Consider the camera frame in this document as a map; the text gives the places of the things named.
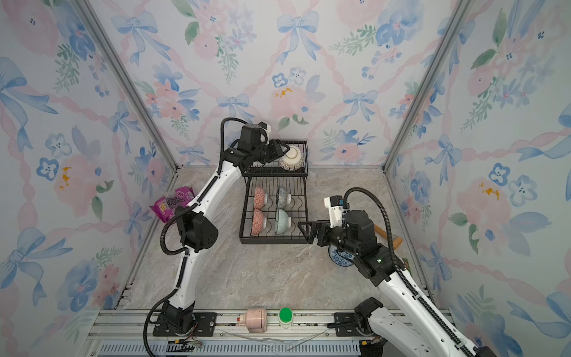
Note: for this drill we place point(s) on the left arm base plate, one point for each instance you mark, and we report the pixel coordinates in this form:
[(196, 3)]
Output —
[(202, 324)]

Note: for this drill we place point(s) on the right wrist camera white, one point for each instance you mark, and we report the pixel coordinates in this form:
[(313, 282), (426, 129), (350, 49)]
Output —
[(334, 205)]

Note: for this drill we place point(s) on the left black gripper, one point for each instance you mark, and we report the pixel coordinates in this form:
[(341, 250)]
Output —
[(277, 149)]

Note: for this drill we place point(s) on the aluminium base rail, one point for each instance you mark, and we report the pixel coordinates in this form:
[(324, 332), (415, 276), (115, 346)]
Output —
[(122, 333)]

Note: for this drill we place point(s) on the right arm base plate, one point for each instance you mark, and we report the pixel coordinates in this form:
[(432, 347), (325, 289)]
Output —
[(348, 323)]

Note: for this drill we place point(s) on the black two-tier dish rack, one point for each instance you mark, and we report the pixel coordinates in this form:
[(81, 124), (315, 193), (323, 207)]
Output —
[(270, 177)]

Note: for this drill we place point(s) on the blue patterned bowl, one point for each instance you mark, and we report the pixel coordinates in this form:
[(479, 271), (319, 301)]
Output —
[(340, 258)]

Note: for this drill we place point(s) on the brown white lattice bowl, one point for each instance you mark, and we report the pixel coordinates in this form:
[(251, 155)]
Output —
[(292, 160)]

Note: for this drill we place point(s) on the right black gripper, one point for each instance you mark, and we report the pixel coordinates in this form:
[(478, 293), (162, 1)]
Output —
[(309, 236)]

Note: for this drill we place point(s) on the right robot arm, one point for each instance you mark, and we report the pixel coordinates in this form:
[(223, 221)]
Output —
[(429, 332)]

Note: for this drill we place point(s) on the grey floral patterned bowl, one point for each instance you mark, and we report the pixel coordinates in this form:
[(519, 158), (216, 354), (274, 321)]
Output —
[(259, 222)]

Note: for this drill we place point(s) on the pink cup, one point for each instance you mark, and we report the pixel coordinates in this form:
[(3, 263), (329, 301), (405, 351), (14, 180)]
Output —
[(254, 320)]

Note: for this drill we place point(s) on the dark blue striped bowl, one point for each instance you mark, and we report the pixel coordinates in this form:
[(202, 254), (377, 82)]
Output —
[(283, 198)]

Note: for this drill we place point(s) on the purple snack bag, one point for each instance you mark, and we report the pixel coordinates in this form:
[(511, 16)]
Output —
[(165, 207)]

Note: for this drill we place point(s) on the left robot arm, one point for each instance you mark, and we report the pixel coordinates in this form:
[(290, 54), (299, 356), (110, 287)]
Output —
[(191, 230)]

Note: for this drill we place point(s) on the green lid bottle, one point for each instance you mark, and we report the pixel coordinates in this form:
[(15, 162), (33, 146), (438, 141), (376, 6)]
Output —
[(285, 317)]

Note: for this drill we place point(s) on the red patterned bowl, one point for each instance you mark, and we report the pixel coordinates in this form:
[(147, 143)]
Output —
[(260, 198)]

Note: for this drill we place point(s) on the light green bowl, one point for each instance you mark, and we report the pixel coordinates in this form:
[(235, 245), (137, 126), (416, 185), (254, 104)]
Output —
[(283, 221)]

